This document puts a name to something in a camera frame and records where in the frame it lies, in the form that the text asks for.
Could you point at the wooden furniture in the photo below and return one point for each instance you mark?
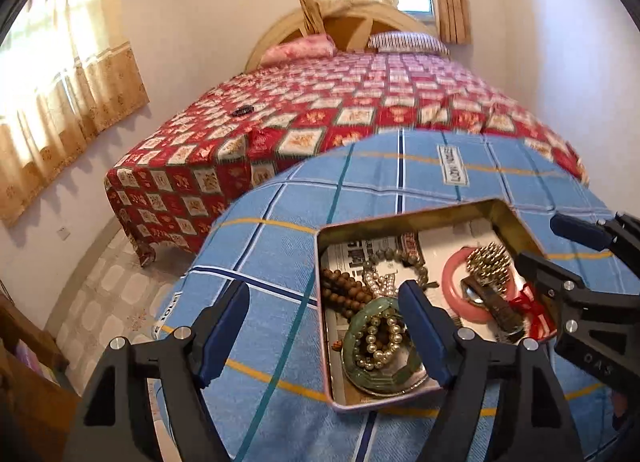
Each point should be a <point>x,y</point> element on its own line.
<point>30,407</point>

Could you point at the pink pillow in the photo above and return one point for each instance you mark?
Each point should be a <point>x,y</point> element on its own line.
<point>300,48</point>

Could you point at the silver bangle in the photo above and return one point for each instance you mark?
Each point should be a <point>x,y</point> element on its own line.
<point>400,388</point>

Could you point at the wide beige patterned curtain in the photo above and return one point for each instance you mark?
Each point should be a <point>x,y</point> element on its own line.
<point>75,67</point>

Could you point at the bed with red patterned cover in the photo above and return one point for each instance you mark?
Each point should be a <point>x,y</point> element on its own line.
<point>350,92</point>

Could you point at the pink bangle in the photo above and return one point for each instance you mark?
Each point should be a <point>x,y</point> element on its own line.
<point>452,272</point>

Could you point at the green jade bangle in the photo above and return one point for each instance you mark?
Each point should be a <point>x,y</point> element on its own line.
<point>360,322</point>

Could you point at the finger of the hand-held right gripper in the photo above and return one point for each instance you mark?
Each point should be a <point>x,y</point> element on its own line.
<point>580,232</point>
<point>542,269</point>

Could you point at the pink metal tin box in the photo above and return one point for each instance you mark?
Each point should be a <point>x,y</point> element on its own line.
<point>425,217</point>

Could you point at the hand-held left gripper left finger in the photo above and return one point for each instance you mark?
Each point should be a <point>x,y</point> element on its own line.
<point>225,327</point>

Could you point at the small black object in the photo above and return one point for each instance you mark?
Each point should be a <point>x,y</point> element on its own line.
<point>242,110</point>

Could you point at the wooden headboard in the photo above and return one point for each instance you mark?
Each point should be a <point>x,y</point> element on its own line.
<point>280,29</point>

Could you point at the blue plaid cloth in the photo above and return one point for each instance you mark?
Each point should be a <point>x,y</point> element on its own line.
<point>300,202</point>

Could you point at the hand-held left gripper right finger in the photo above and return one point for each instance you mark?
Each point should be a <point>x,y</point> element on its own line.
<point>420,322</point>

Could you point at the striped pillow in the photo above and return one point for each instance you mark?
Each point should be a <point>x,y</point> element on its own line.
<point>410,42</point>

